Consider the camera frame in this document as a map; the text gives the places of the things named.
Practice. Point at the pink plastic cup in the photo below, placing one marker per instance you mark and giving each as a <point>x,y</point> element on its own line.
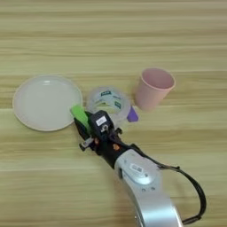
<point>153,88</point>

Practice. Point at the purple rectangular block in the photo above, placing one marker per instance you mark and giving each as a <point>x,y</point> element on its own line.
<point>133,115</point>

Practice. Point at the clear tape roll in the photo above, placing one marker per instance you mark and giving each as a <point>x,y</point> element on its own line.
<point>97,100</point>

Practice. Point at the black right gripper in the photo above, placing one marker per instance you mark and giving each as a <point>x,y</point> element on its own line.
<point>109,147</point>

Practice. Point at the white round plate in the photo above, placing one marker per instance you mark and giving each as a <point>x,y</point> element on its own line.
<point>44,102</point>

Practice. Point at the green rectangular block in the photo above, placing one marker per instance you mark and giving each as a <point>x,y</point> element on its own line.
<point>80,114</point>

